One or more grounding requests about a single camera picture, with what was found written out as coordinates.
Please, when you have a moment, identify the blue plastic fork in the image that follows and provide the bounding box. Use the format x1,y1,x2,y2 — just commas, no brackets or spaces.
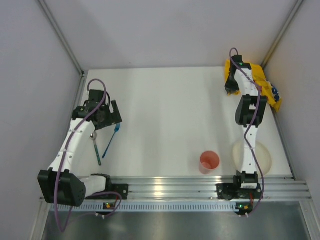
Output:
102,123,121,159

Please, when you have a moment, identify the yellow Pikachu cloth placemat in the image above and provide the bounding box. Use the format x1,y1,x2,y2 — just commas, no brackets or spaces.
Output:
223,58,283,113

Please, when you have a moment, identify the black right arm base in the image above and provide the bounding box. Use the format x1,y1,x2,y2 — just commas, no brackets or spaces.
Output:
216,172,262,201

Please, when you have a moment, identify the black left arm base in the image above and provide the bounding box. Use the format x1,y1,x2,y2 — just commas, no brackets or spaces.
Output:
85,183,129,200

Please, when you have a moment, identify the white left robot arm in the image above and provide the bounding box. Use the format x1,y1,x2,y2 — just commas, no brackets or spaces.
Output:
37,89,122,207

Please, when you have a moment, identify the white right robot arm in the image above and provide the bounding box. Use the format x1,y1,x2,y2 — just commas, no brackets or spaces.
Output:
224,54,268,190

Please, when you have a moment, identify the pink plastic cup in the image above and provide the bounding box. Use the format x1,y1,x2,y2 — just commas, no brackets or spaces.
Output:
199,151,220,175

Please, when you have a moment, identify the white bear plate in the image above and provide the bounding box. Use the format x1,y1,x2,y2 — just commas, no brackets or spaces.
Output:
232,140,272,176

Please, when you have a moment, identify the green handled metal spoon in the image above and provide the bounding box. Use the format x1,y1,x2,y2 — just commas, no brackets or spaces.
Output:
90,131,102,166

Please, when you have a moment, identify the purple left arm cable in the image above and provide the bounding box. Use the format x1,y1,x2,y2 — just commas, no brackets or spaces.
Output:
53,79,123,233

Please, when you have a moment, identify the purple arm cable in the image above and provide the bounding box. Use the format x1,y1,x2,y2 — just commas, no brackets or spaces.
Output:
53,79,123,233
229,47,266,216

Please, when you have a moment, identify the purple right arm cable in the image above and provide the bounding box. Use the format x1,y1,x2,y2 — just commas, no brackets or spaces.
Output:
229,47,266,216

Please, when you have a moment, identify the aluminium mounting rail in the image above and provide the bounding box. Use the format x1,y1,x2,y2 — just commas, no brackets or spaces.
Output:
93,176,311,201

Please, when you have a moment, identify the slotted grey cable duct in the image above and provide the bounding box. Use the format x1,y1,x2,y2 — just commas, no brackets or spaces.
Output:
72,201,250,213

